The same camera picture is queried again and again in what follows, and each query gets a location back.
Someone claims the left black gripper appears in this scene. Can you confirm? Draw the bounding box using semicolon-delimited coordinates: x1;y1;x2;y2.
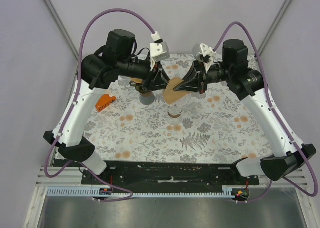
118;57;173;92

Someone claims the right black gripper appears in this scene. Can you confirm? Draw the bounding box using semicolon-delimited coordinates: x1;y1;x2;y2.
174;58;233;95

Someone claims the dark green coffee dripper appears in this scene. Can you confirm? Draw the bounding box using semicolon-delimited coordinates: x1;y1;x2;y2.
135;84;149;94

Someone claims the clear glass carafe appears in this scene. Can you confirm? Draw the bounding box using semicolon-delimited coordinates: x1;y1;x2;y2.
167;94;191;117

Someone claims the glass cup with brown band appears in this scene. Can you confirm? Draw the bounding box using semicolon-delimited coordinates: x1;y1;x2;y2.
166;110;183;126

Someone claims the brown paper coffee filter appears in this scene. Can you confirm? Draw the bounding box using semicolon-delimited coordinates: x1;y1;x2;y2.
129;78;143;87

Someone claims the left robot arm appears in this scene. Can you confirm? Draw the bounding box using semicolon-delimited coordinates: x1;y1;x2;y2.
44;29;170;185

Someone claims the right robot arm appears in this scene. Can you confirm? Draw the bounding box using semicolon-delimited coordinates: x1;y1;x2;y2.
174;39;317;185

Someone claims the orange coffee filter pack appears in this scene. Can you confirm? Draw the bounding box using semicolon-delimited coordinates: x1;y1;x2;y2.
95;94;117;113

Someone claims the floral tablecloth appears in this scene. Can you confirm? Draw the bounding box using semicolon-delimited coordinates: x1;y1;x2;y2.
52;53;283;167

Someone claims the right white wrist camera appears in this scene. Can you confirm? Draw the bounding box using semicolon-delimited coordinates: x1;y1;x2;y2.
192;43;217;73

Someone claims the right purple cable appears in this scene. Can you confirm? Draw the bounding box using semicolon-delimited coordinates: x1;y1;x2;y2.
212;21;319;204

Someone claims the purple cable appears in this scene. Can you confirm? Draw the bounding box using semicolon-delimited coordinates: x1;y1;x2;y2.
212;21;319;204
43;9;135;203

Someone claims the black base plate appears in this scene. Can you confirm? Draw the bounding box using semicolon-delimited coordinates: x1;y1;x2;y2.
81;159;260;194

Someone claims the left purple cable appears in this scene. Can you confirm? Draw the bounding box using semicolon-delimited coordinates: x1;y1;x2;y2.
43;9;135;203

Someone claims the white slotted cable duct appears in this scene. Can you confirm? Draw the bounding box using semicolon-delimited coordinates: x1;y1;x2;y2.
46;186;249;199

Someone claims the right aluminium frame post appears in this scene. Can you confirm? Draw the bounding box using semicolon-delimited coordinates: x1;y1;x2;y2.
258;0;294;56

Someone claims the aluminium frame post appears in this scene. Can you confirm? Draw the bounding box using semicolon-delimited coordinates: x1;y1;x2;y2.
258;0;294;56
42;0;79;61

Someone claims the left aluminium frame post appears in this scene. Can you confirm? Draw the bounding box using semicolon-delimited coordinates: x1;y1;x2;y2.
42;0;79;61

